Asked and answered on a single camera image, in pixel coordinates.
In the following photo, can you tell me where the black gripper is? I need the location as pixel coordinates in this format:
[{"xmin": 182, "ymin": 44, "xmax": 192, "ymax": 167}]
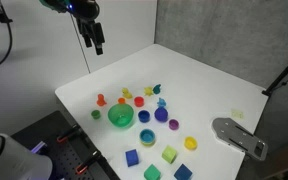
[{"xmin": 75, "ymin": 16, "xmax": 106, "ymax": 56}]

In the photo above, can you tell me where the large green bowl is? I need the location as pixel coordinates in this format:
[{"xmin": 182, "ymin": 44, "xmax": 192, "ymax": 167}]
[{"xmin": 107, "ymin": 102, "xmax": 135, "ymax": 128}]

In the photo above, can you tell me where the light blue bowl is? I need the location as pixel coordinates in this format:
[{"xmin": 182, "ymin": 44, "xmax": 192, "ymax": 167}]
[{"xmin": 139, "ymin": 128, "xmax": 157, "ymax": 147}]

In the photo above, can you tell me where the orange toy figure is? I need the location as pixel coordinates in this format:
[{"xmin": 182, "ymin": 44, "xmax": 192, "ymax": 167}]
[{"xmin": 96, "ymin": 93, "xmax": 108, "ymax": 108}]

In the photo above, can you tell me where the yellow toy duck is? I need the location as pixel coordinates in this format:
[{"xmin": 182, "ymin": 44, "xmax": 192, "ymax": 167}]
[{"xmin": 121, "ymin": 87, "xmax": 134, "ymax": 100}]

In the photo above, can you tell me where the small green cup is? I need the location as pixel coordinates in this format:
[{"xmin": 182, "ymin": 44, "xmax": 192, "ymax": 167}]
[{"xmin": 90, "ymin": 109, "xmax": 102, "ymax": 120}]

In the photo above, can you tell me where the yellow toy star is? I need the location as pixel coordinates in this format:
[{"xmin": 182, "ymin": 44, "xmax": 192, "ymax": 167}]
[{"xmin": 143, "ymin": 86, "xmax": 155, "ymax": 97}]

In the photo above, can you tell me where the small red cup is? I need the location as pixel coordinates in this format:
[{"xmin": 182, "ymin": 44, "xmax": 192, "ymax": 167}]
[{"xmin": 133, "ymin": 96, "xmax": 145, "ymax": 108}]

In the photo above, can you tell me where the teal toy figure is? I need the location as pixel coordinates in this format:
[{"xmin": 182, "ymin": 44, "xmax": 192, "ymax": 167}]
[{"xmin": 152, "ymin": 83, "xmax": 163, "ymax": 96}]

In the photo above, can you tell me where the small blue cup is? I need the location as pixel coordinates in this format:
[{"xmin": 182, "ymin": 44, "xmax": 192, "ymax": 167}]
[{"xmin": 137, "ymin": 109, "xmax": 151, "ymax": 124}]

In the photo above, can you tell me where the blue toy figure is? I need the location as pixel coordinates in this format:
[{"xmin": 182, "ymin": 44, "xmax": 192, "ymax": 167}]
[{"xmin": 156, "ymin": 97, "xmax": 168, "ymax": 109}]

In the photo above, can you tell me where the small purple cup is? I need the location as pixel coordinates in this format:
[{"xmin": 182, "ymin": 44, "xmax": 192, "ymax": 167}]
[{"xmin": 168, "ymin": 118, "xmax": 180, "ymax": 131}]

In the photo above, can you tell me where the purple glowing light strip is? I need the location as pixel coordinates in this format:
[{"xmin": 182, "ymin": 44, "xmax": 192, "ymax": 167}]
[{"xmin": 30, "ymin": 140, "xmax": 48, "ymax": 154}]

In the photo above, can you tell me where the black perforated base board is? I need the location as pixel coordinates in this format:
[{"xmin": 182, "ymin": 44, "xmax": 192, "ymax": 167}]
[{"xmin": 10, "ymin": 110, "xmax": 121, "ymax": 180}]

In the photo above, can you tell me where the light green cube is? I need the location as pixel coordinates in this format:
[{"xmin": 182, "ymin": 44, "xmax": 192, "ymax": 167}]
[{"xmin": 161, "ymin": 144, "xmax": 178, "ymax": 165}]

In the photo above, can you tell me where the small yellow cup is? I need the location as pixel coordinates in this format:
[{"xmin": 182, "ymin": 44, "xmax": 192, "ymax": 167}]
[{"xmin": 183, "ymin": 135, "xmax": 199, "ymax": 151}]

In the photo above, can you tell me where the dark blue cube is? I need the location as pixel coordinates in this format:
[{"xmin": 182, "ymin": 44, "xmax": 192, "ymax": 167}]
[{"xmin": 173, "ymin": 163, "xmax": 194, "ymax": 180}]

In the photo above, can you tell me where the pale yellow sticky note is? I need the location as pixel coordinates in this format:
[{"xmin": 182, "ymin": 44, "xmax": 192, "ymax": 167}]
[{"xmin": 231, "ymin": 108, "xmax": 245, "ymax": 120}]

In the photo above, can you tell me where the grey metal plate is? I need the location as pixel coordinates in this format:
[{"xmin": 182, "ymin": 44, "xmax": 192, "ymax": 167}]
[{"xmin": 211, "ymin": 117, "xmax": 269, "ymax": 162}]

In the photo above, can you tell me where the black stand pole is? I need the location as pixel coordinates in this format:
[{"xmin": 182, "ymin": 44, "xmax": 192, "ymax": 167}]
[{"xmin": 261, "ymin": 48, "xmax": 288, "ymax": 98}]

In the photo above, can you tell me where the black clamp with orange handle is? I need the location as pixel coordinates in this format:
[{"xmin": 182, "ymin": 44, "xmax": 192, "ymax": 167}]
[
  {"xmin": 56, "ymin": 124, "xmax": 82, "ymax": 144},
  {"xmin": 75, "ymin": 150, "xmax": 102, "ymax": 176}
]

